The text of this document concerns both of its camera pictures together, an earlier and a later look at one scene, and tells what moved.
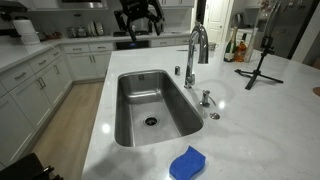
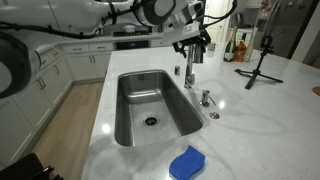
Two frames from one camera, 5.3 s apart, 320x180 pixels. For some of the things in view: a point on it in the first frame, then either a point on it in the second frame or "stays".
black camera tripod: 268,48 stays
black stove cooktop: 128,34 stays
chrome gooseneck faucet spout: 203,52 stays
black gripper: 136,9 → 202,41
